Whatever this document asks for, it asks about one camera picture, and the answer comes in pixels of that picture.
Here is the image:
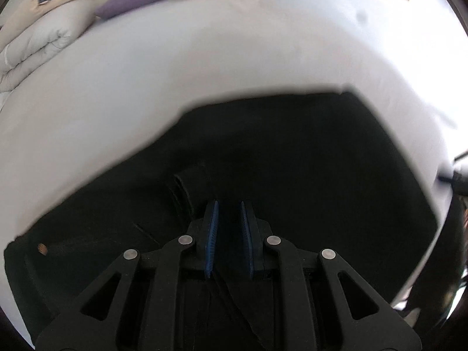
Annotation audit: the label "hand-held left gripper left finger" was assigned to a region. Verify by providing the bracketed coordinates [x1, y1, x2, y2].
[35, 200, 220, 351]

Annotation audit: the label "purple cushion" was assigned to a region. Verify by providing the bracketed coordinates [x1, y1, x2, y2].
[96, 0, 169, 20]

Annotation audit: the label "folded beige duvet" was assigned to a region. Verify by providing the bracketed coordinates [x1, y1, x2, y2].
[0, 0, 101, 94]

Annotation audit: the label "black denim pants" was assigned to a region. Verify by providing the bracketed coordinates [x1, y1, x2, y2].
[4, 92, 439, 351]

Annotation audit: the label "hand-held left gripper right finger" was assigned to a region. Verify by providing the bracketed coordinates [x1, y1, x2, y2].
[240, 201, 422, 351]

